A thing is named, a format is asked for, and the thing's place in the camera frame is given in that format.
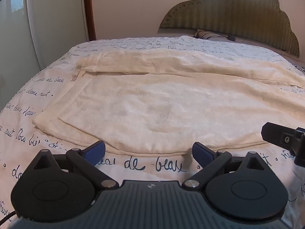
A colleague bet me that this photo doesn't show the green upholstered headboard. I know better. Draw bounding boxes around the green upholstered headboard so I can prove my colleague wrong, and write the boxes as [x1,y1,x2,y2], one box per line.
[159,0,300,56]

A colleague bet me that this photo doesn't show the cream fleece pants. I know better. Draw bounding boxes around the cream fleece pants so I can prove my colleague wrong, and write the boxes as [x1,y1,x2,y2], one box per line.
[33,49,304,156]

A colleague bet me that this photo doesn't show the striped pillow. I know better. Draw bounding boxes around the striped pillow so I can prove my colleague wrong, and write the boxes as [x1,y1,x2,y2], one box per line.
[193,29,230,41]

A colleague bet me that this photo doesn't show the white script-print bedspread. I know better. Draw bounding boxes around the white script-print bedspread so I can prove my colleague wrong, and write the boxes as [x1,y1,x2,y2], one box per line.
[1,36,304,228]

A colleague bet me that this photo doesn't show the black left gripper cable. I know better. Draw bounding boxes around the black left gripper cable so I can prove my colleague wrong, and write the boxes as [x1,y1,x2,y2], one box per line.
[0,210,17,223]

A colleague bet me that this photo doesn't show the dark red door frame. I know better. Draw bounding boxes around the dark red door frame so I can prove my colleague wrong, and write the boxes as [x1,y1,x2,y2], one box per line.
[84,0,97,41]

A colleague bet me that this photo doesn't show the white floral wardrobe door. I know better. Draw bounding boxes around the white floral wardrobe door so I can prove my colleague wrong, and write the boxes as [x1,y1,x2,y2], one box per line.
[1,0,89,108]

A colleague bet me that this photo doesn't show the small black device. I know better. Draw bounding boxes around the small black device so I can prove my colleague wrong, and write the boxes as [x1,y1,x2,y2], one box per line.
[227,35,236,41]

